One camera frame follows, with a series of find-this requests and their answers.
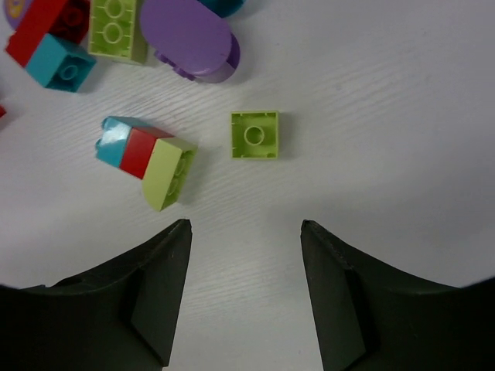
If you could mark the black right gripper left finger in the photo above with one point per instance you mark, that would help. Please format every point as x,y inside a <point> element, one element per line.
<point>119,315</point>

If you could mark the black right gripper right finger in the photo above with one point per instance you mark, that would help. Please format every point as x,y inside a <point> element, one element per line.
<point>372,316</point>

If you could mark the teal red lime lego stack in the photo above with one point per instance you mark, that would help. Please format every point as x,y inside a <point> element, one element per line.
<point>157,158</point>

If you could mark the lime square lego brick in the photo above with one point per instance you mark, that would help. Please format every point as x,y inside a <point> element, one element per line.
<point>254,135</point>

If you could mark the purple oval lego piece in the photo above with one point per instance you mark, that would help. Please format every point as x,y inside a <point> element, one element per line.
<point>197,43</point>

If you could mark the lime rectangular lego brick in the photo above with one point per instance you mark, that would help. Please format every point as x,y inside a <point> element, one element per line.
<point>114,31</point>

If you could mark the teal oval lego piece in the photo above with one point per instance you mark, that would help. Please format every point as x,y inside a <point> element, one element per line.
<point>223,8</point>

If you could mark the lime purple red teal stack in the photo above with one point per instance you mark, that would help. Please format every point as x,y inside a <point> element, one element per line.
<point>46,44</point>

